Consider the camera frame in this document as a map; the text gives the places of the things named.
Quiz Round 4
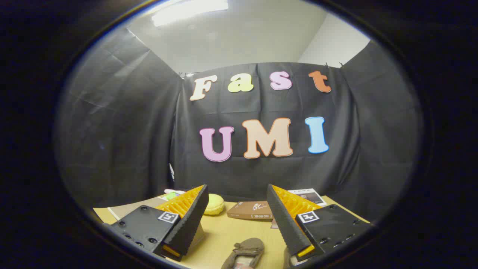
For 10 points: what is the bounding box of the white book with portrait cover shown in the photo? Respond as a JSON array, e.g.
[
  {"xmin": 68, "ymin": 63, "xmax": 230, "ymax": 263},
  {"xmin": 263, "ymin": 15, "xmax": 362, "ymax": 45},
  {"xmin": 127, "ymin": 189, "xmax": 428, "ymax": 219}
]
[{"xmin": 288, "ymin": 188, "xmax": 328, "ymax": 208}]

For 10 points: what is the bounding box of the brown book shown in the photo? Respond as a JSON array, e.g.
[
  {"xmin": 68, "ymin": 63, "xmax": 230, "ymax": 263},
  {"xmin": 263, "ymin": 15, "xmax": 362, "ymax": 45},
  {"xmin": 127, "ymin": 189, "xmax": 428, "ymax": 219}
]
[{"xmin": 227, "ymin": 201, "xmax": 275, "ymax": 220}]

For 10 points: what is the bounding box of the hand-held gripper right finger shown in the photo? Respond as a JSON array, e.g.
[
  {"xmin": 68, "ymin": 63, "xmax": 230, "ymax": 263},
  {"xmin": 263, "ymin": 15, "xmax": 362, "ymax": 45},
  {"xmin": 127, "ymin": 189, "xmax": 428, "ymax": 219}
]
[{"xmin": 267, "ymin": 184, "xmax": 374, "ymax": 262}]

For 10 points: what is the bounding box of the pink and green plush toy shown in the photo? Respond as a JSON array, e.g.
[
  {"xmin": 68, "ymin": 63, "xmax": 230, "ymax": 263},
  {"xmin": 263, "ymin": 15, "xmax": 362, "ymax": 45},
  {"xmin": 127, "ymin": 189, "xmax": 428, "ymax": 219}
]
[{"xmin": 164, "ymin": 189, "xmax": 186, "ymax": 201}]

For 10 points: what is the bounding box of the brown fuzzy shoe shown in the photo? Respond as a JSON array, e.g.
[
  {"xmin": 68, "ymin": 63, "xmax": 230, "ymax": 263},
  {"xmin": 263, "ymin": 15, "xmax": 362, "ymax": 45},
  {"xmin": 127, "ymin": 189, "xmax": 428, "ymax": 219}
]
[
  {"xmin": 283, "ymin": 247, "xmax": 299, "ymax": 268},
  {"xmin": 221, "ymin": 238, "xmax": 265, "ymax": 269}
]

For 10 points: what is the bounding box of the yellow plush toy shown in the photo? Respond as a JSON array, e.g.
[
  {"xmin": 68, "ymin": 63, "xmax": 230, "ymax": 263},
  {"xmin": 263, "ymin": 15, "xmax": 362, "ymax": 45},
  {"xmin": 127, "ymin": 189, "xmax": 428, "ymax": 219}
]
[{"xmin": 203, "ymin": 194, "xmax": 225, "ymax": 216}]

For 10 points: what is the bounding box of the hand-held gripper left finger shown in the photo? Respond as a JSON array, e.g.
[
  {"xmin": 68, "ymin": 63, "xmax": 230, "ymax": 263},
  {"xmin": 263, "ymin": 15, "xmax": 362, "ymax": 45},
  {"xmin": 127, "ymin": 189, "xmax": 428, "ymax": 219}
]
[{"xmin": 110, "ymin": 184, "xmax": 209, "ymax": 262}]

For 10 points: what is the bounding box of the beige fabric storage box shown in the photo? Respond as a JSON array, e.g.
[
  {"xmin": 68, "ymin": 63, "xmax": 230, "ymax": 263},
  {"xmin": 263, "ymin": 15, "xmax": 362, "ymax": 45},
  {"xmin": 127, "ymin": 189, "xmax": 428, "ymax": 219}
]
[{"xmin": 107, "ymin": 196, "xmax": 207, "ymax": 255}]

